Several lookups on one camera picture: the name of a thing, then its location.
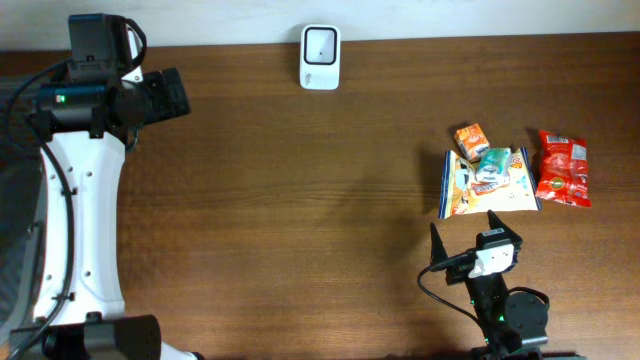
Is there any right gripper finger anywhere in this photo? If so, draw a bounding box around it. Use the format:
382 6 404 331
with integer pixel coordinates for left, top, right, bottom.
430 223 448 268
487 210 514 234

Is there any beige wet wipes pack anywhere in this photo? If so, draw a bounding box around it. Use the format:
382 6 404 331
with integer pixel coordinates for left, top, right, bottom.
438 147 542 219

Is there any green tissue pack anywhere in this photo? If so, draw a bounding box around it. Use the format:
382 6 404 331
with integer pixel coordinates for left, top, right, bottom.
475 148 512 184

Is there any red snack bag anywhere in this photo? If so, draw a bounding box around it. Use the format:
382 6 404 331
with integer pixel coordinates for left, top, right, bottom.
535 130 592 208

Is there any orange small tissue pack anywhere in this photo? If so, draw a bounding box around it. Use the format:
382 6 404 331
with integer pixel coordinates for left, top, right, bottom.
454 123 490 162

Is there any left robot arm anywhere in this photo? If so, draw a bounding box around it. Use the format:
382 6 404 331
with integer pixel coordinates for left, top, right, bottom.
9 68 201 359

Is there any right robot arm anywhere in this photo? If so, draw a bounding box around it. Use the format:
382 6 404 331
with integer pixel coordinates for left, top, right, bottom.
417 211 581 360

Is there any grey plastic mesh basket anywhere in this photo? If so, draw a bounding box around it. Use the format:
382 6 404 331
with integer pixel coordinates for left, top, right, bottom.
1 84 45 345

